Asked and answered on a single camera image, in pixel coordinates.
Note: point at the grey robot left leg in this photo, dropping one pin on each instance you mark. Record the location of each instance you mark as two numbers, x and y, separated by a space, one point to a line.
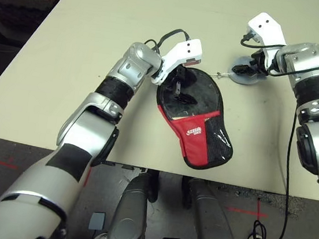
130 212

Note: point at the grey robot leg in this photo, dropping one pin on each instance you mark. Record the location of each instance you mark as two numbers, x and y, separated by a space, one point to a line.
130 212
211 219

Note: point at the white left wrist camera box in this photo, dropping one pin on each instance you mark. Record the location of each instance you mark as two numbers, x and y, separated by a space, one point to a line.
188 50

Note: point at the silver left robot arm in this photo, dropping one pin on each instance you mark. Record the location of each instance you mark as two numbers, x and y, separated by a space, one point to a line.
131 66

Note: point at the grey robot right leg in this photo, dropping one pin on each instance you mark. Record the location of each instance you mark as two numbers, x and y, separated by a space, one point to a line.
211 219

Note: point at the small grey floor pad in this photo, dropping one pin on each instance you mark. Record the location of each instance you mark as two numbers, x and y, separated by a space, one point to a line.
97 220

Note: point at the black rubber ping-pong paddle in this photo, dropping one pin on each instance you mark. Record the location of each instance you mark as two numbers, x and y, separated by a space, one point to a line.
206 93

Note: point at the red black paddle case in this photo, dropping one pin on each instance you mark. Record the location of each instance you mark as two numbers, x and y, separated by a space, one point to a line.
191 146

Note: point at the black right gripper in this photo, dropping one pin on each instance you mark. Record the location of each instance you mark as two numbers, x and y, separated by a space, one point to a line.
259 62

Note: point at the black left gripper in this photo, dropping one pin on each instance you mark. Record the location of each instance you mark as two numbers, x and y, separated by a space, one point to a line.
179 78

